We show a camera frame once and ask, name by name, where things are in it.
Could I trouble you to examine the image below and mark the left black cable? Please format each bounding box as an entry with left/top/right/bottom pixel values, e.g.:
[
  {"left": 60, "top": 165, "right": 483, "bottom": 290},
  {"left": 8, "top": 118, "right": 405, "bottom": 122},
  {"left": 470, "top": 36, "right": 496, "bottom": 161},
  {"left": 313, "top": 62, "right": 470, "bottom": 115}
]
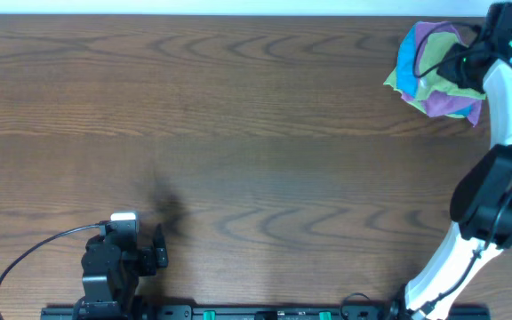
[{"left": 0, "top": 223, "right": 106, "bottom": 320}]

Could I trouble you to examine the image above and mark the blue microfiber cloth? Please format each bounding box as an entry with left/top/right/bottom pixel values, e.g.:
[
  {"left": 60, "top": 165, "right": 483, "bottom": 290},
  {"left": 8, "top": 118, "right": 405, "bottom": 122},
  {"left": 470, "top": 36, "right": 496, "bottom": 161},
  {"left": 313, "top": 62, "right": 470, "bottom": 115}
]
[{"left": 396, "top": 27, "right": 418, "bottom": 97}]

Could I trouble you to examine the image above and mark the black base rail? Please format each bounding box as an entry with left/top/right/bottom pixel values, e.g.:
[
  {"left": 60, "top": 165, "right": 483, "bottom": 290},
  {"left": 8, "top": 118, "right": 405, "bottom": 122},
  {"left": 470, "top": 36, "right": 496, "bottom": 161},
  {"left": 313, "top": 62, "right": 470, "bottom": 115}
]
[{"left": 40, "top": 303, "right": 492, "bottom": 320}]

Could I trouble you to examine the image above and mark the purple microfiber cloth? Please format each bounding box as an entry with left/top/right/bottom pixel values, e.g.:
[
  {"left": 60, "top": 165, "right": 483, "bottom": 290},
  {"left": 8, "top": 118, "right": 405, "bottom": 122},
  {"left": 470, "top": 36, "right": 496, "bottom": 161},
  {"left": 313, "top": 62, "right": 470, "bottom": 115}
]
[{"left": 412, "top": 21, "right": 485, "bottom": 124}]

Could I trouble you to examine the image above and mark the green cloth under pile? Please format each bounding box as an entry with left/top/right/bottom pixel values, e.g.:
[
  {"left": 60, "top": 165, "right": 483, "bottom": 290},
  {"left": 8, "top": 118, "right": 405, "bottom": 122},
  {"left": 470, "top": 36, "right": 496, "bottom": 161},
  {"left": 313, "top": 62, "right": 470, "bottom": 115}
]
[{"left": 383, "top": 66, "right": 466, "bottom": 120}]

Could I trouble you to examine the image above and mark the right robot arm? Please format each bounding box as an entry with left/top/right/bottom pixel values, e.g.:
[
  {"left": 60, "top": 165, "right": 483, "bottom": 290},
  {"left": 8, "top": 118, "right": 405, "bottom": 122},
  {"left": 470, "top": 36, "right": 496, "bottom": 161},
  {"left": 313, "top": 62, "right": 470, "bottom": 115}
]
[{"left": 388, "top": 36, "right": 512, "bottom": 319}]

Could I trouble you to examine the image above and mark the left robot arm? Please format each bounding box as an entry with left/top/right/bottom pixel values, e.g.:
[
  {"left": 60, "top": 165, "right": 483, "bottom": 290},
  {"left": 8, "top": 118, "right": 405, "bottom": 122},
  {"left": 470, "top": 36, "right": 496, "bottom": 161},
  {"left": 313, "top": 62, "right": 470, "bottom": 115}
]
[{"left": 71, "top": 220, "right": 168, "bottom": 320}]

